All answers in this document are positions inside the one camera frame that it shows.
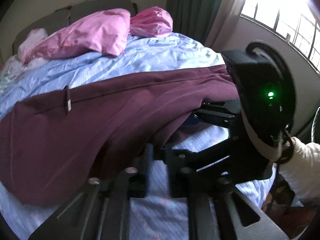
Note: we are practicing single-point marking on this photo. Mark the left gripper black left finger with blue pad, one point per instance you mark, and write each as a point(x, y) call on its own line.
point(101, 208)

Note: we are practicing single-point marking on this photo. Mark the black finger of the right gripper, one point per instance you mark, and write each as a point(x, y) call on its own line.
point(230, 106)
point(225, 120)

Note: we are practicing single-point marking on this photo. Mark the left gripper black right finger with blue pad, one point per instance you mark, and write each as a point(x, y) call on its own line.
point(216, 208)

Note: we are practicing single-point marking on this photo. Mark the maroon pants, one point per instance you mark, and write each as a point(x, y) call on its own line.
point(51, 142)

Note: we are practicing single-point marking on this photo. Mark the white sleeve forearm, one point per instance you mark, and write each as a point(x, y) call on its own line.
point(302, 172)

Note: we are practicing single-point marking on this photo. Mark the right hand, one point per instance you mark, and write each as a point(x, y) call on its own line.
point(279, 152)

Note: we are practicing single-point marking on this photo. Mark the light blue striped bed sheet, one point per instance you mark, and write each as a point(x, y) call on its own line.
point(157, 216)

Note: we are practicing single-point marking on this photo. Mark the green curtain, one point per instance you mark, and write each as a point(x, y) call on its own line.
point(193, 18)

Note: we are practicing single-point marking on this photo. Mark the pink crumpled blanket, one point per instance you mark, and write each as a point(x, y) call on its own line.
point(152, 22)

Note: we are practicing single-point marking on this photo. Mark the pink pillow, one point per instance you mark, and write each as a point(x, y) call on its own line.
point(103, 31)

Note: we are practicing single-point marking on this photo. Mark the white floral blanket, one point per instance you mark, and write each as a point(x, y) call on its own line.
point(25, 45)

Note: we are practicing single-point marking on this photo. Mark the grey padded headboard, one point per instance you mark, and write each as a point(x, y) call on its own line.
point(64, 17)

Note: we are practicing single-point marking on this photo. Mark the window with metal frame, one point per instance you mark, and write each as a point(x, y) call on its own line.
point(293, 20)

